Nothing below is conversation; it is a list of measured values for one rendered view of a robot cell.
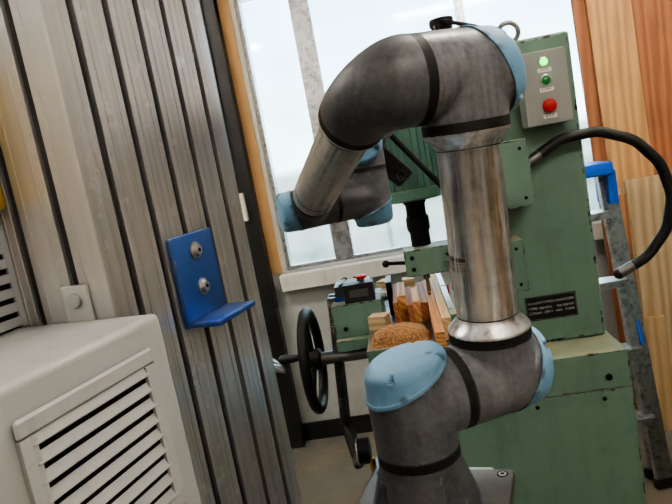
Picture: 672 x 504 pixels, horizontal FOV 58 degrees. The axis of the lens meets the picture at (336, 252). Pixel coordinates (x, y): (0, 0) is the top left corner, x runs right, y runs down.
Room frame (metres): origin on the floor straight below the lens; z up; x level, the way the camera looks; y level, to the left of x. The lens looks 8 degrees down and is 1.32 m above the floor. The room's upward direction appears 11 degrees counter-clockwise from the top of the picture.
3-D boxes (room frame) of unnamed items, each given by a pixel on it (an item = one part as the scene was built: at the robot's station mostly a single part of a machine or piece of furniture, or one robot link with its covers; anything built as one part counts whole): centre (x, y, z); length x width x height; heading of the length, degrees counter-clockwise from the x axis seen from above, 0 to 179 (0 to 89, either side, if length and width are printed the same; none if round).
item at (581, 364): (1.55, -0.34, 0.76); 0.57 x 0.45 x 0.09; 83
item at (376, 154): (1.15, -0.08, 1.35); 0.11 x 0.08 x 0.09; 173
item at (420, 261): (1.56, -0.24, 1.03); 0.14 x 0.07 x 0.09; 83
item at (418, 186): (1.56, -0.22, 1.35); 0.18 x 0.18 x 0.31
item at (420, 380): (0.80, -0.07, 0.98); 0.13 x 0.12 x 0.14; 108
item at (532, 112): (1.38, -0.52, 1.40); 0.10 x 0.06 x 0.16; 83
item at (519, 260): (1.38, -0.39, 1.02); 0.09 x 0.07 x 0.12; 173
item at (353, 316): (1.61, -0.03, 0.91); 0.15 x 0.14 x 0.09; 173
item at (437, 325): (1.49, -0.21, 0.92); 0.54 x 0.02 x 0.04; 173
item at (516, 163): (1.39, -0.42, 1.22); 0.09 x 0.08 x 0.15; 83
